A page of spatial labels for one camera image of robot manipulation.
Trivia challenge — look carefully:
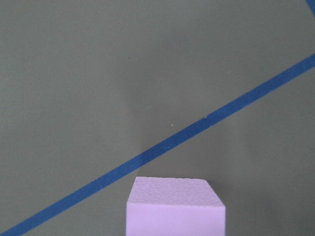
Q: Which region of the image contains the pink foam block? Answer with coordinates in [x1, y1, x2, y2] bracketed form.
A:
[126, 177, 226, 236]

